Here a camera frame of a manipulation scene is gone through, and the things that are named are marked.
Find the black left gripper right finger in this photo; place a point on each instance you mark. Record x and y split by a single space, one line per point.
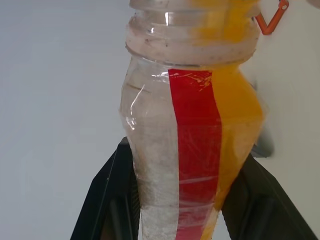
262 207

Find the orange hacksaw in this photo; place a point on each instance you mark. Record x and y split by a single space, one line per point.
265 31

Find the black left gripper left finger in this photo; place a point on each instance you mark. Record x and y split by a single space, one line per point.
110 200

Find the clear bottle with orange drink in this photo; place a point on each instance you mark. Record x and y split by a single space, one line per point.
195 125

